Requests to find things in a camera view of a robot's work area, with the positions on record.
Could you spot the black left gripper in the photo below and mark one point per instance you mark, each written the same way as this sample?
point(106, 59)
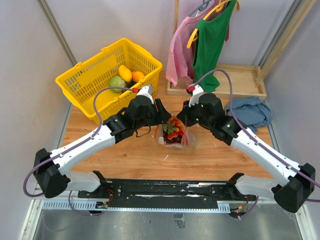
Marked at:
point(162, 115)

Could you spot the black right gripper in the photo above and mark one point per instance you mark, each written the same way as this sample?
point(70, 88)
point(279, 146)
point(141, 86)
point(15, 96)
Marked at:
point(184, 115)

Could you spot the red toy strawberries bunch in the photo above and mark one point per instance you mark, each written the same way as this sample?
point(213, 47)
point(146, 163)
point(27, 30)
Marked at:
point(173, 128)

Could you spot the clear zip top bag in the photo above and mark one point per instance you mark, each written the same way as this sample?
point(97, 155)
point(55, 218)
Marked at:
point(188, 140)

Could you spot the dark purple toy grapes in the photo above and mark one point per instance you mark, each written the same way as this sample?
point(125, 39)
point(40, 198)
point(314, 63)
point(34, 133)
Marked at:
point(174, 140)

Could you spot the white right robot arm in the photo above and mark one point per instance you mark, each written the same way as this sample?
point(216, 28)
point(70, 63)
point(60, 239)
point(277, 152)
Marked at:
point(291, 183)

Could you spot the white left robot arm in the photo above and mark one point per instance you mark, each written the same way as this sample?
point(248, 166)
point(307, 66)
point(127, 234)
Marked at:
point(52, 169)

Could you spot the green tank top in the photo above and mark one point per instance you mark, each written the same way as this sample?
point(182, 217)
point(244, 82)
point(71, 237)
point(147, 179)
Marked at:
point(207, 49)

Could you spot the wooden clothes rack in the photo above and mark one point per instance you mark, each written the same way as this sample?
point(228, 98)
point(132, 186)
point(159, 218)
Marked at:
point(259, 33)

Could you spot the blue crumpled cloth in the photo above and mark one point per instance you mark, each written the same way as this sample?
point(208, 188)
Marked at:
point(253, 112)

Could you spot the orange toy fruit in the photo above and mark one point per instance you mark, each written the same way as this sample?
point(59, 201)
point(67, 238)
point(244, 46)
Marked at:
point(137, 76)

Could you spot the yellow toy mango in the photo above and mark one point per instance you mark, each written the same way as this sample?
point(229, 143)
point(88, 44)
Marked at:
point(125, 73)

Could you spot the pink shirt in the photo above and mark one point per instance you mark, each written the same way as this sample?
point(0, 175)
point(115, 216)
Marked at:
point(180, 58)

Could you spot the green toy cabbage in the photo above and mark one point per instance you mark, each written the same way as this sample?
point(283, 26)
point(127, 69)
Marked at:
point(118, 83)

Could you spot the yellow plastic shopping basket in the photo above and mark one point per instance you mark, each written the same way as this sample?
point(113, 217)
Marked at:
point(81, 84)

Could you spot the grey clothes hanger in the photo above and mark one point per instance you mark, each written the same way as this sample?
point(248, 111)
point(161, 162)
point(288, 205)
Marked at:
point(201, 8)

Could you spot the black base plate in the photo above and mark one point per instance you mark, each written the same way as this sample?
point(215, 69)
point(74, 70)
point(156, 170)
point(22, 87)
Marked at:
point(176, 195)

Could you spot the aluminium frame rail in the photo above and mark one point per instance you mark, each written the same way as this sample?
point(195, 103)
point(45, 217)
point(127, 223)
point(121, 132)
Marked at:
point(70, 201)

